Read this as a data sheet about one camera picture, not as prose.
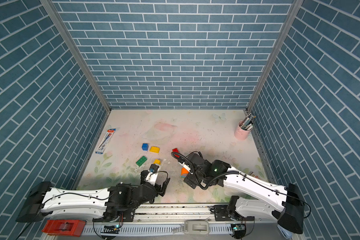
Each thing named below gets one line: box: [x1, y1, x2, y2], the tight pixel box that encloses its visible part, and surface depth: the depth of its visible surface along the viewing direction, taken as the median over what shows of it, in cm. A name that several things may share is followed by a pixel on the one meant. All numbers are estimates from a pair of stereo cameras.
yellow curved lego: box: [149, 146, 161, 154], surface depth 98 cm
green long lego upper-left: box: [135, 155, 148, 167], surface depth 93 cm
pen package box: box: [95, 128, 116, 154], surface depth 101 cm
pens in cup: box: [239, 111, 257, 130], surface depth 98 cm
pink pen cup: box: [234, 120, 253, 141], surface depth 101 cm
